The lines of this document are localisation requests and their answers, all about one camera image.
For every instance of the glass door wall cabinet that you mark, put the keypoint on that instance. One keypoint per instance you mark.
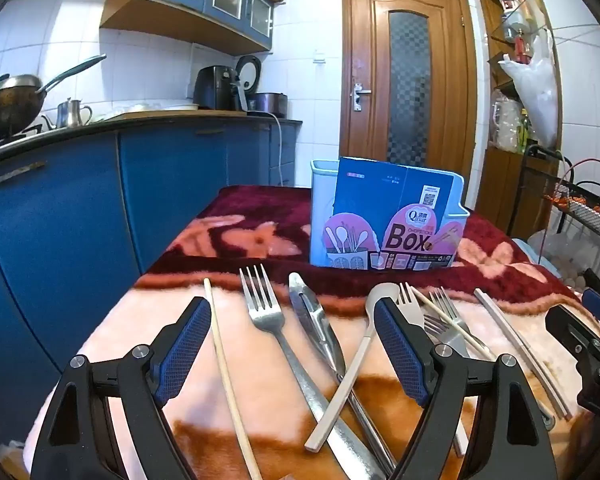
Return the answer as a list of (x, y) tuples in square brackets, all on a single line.
[(180, 15)]

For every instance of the light blue utensil holder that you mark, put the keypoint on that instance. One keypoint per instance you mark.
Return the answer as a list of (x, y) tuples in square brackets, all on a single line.
[(320, 195)]

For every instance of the rice cooker with open lid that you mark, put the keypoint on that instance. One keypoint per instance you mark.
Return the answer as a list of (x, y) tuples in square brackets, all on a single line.
[(270, 102)]

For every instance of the steel table knife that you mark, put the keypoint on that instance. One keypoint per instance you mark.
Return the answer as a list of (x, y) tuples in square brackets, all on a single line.
[(310, 310)]

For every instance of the black air fryer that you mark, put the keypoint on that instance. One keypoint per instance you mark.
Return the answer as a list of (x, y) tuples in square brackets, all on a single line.
[(210, 87)]

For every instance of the white plastic bag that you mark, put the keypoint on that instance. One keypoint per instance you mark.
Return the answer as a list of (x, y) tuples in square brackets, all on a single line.
[(535, 95)]

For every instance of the blue printed cardboard sleeve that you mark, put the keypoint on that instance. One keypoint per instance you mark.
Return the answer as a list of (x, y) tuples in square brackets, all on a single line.
[(370, 195)]

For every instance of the wooden door with glass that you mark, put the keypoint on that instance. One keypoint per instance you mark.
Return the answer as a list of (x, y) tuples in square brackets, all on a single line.
[(360, 60)]

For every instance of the grey glass jar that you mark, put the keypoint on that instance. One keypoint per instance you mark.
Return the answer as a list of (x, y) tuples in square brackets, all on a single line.
[(515, 27)]

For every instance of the white light switch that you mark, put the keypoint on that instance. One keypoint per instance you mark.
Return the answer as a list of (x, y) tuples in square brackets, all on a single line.
[(319, 58)]

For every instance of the wooden shelf unit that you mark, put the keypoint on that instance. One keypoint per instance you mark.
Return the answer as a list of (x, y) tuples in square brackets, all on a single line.
[(495, 175)]

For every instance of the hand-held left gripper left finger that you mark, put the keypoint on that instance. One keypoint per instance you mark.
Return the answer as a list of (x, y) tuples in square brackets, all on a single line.
[(185, 345)]

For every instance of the large steel fork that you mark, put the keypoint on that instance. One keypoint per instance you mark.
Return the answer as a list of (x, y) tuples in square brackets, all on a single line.
[(267, 310)]

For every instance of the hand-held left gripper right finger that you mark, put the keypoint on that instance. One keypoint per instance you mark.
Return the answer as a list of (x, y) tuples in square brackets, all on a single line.
[(400, 355)]

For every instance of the beige spoon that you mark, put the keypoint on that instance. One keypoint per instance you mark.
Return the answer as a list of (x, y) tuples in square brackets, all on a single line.
[(352, 375)]

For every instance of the wooden chopstick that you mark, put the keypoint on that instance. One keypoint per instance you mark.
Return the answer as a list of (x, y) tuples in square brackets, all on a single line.
[(450, 322), (225, 375)]

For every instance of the blue kitchen base cabinets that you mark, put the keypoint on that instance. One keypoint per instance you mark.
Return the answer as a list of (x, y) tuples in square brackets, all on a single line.
[(170, 185)]

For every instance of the white chopstick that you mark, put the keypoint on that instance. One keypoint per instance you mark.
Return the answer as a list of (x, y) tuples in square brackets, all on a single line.
[(487, 310), (498, 310)]

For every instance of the white plastic jug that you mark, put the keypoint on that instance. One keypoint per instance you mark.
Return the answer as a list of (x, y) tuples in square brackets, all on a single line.
[(505, 120)]

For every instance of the clear plastic bag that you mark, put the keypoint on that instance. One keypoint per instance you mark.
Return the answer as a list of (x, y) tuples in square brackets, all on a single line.
[(555, 255)]

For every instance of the steel kettle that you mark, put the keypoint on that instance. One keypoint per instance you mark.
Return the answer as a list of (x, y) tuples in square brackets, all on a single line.
[(70, 115)]

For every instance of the green bottle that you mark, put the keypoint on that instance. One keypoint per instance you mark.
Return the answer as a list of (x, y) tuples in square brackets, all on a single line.
[(524, 132)]

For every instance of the white container red lid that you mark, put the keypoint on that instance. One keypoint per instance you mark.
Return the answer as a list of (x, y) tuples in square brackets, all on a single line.
[(509, 5)]

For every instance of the red floral printed blanket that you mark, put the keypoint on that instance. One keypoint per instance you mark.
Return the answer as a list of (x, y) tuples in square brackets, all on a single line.
[(260, 210)]

